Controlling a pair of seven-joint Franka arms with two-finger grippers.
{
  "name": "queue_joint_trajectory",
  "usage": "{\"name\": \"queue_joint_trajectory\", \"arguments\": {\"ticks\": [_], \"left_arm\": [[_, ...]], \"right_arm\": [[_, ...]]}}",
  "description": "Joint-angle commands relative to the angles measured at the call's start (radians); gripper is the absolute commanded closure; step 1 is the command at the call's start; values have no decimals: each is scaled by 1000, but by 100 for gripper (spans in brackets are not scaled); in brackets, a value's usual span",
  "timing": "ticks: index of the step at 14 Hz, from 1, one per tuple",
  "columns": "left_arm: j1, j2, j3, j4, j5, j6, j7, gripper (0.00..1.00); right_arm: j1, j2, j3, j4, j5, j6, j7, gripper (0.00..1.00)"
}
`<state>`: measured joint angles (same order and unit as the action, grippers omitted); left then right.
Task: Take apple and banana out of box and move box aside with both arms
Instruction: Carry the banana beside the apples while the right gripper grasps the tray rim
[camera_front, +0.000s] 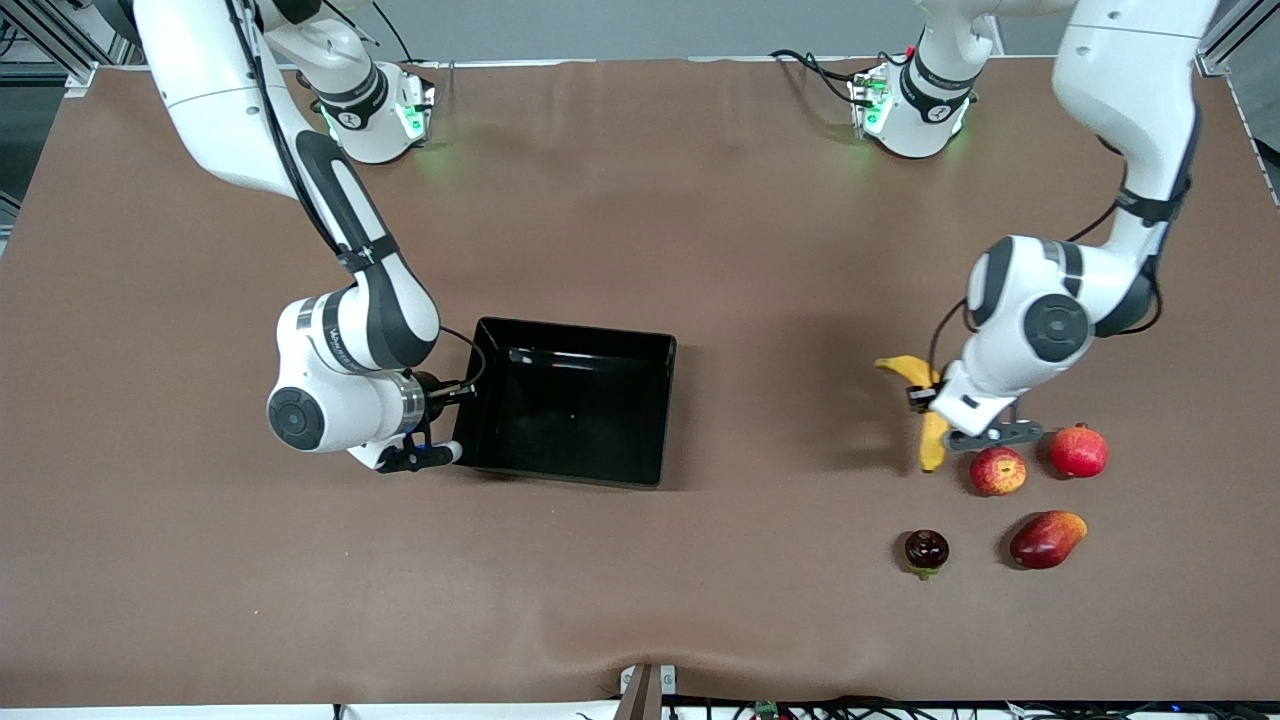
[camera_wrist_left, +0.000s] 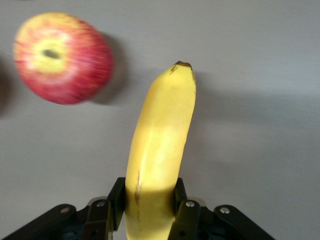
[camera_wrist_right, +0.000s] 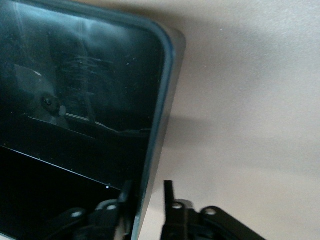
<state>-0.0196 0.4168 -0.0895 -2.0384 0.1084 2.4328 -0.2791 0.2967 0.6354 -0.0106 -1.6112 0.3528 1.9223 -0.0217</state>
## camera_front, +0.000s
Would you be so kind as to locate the yellow banana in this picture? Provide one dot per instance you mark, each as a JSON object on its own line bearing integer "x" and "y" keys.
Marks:
{"x": 934, "y": 445}

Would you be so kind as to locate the black rectangular plastic box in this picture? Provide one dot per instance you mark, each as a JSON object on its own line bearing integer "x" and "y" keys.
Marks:
{"x": 570, "y": 420}

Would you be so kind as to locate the red pomegranate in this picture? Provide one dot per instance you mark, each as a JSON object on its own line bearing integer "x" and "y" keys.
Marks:
{"x": 1078, "y": 452}

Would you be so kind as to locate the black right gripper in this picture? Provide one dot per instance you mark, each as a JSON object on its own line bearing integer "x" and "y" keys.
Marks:
{"x": 432, "y": 388}

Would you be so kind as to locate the dark purple mangosteen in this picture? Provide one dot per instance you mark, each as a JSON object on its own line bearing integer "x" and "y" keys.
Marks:
{"x": 926, "y": 549}

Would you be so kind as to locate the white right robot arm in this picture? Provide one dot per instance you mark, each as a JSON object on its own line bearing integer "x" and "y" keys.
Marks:
{"x": 220, "y": 100}

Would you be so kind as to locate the brown table cloth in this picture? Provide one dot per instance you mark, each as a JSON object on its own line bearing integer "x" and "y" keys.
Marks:
{"x": 300, "y": 560}

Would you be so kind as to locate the aluminium frame post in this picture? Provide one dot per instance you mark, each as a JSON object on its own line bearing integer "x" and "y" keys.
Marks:
{"x": 1240, "y": 35}
{"x": 50, "y": 45}

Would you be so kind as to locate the red yellow mango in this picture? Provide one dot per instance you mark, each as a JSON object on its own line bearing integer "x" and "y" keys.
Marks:
{"x": 1045, "y": 540}

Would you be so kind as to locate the red yellow apple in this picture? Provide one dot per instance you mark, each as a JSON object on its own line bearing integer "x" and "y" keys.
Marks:
{"x": 997, "y": 473}

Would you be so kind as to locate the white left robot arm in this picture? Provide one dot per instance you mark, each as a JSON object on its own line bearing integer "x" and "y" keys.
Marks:
{"x": 1130, "y": 70}

